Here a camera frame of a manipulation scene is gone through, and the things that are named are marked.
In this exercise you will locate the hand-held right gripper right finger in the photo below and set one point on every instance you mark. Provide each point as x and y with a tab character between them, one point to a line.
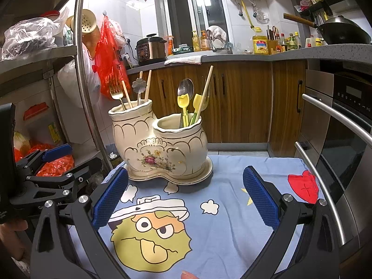
260	200

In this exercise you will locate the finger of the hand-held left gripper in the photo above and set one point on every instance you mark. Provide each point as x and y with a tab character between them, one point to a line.
58	152
72	177

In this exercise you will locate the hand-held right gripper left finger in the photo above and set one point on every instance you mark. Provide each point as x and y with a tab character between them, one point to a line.
110	200

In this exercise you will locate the gold metal fork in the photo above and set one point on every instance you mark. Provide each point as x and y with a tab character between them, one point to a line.
116	91

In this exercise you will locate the cream floral ceramic utensil holder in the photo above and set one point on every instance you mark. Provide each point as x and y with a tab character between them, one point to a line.
180	151

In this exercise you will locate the silver flower-shaped spoon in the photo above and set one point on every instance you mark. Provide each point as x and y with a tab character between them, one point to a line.
139	85

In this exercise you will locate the yellow green plastic utensil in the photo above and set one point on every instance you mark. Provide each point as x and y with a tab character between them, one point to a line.
198	100
183	100

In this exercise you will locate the large silver spoon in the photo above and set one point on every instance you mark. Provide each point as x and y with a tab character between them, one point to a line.
186	87

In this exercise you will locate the person's left hand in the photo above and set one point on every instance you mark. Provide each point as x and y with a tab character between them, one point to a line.
11	238

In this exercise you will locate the person's right hand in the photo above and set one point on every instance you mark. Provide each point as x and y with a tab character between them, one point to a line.
190	275

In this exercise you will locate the bulky red plastic bag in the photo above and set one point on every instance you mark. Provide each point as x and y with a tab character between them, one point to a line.
55	167

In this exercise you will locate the yellow green packet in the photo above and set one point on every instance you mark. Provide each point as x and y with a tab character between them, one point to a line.
53	133

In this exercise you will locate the napa cabbage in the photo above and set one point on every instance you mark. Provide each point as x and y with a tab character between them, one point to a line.
21	142

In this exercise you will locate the trash bin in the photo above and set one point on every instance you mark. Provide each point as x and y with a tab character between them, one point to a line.
113	157

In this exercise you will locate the blue cartoon printed cloth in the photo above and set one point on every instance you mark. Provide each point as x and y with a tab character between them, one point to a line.
221	238

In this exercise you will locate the cream ceramic saucer tray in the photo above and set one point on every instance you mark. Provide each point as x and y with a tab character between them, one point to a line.
200	171

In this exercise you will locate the plain white plastic bag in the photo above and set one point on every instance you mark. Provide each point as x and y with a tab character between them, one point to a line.
72	78

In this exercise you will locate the stainless steel rack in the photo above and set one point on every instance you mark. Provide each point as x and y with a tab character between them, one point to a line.
82	64

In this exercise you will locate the wooden kitchen cabinets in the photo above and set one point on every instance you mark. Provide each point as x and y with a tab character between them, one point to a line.
247	101

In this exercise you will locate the stainless steel oven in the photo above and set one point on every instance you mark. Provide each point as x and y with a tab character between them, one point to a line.
348	151

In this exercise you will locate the hanging red plastic bag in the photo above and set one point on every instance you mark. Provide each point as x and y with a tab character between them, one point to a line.
109	61

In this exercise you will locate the clear plastic bags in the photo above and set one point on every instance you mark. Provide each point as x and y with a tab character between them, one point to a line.
29	35

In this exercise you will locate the gold perforated ladle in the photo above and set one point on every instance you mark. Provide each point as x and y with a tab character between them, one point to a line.
87	21

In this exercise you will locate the white printed plastic bag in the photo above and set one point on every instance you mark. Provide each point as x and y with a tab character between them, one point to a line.
119	32

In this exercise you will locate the electric pressure cooker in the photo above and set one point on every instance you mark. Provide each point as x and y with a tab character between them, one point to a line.
149	51

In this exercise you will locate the grey kitchen countertop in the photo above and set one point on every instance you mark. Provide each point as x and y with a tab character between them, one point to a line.
290	54

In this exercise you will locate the small orange bottle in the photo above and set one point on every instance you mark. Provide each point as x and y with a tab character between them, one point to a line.
169	46

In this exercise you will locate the yellow cooking oil bottle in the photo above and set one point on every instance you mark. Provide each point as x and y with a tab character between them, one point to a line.
260	46

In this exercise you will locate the white counter cloth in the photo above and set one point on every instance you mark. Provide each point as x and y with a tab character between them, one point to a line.
183	59

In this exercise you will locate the wooden knife block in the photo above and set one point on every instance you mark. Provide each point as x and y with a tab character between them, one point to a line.
272	45

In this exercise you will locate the row of sauce bottles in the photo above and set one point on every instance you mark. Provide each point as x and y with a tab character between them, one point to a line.
289	43

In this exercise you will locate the green white plastic box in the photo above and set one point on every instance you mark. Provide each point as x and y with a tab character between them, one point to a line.
182	50

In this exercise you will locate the steel faucet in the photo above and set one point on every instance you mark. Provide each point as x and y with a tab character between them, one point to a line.
213	46

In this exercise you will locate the orange liquid bottle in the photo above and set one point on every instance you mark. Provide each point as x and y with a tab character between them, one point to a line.
205	42

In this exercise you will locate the small yellow jar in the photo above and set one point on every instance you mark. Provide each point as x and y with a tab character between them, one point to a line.
318	42

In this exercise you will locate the yellow liquid bottle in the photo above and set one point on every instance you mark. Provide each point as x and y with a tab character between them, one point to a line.
196	42

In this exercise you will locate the white rag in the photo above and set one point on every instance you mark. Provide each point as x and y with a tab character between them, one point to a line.
218	32

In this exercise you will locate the black wok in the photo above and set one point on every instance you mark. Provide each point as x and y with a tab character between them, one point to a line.
343	33

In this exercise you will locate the window frame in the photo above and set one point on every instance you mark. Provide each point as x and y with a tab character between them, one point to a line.
180	11

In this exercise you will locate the black wall rack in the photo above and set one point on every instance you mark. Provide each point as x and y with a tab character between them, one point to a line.
308	8

